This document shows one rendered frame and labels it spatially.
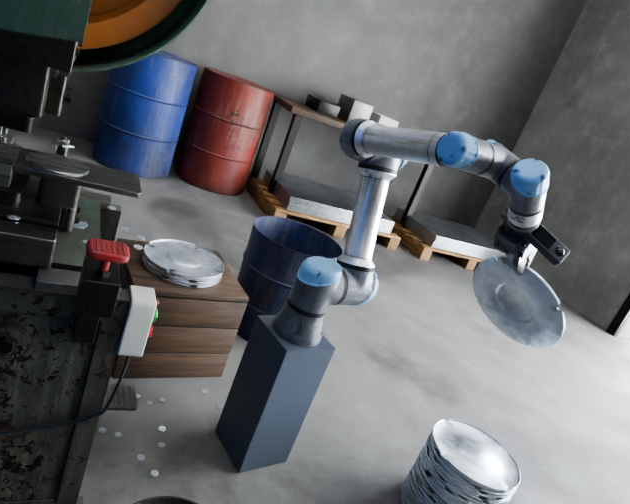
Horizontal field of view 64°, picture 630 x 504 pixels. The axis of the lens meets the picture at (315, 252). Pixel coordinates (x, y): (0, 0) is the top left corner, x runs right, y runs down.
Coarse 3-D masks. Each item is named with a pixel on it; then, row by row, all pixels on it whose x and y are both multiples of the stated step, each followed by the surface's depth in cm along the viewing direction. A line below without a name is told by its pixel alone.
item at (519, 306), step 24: (480, 264) 144; (504, 264) 136; (480, 288) 149; (504, 288) 141; (528, 288) 133; (504, 312) 145; (528, 312) 138; (552, 312) 130; (528, 336) 142; (552, 336) 134
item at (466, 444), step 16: (432, 432) 160; (448, 432) 164; (464, 432) 167; (480, 432) 171; (448, 448) 156; (464, 448) 158; (480, 448) 161; (496, 448) 165; (464, 464) 151; (480, 464) 153; (496, 464) 157; (512, 464) 160; (480, 480) 147; (496, 480) 150; (512, 480) 152
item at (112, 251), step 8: (88, 240) 87; (96, 240) 88; (104, 240) 89; (88, 248) 84; (96, 248) 85; (104, 248) 86; (112, 248) 87; (120, 248) 88; (128, 248) 89; (88, 256) 84; (96, 256) 84; (104, 256) 85; (112, 256) 85; (120, 256) 86; (128, 256) 87; (104, 264) 88
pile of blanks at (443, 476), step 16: (432, 448) 157; (416, 464) 163; (432, 464) 154; (448, 464) 149; (416, 480) 160; (432, 480) 153; (448, 480) 149; (464, 480) 146; (400, 496) 167; (416, 496) 158; (432, 496) 153; (448, 496) 150; (464, 496) 147; (480, 496) 147; (496, 496) 146
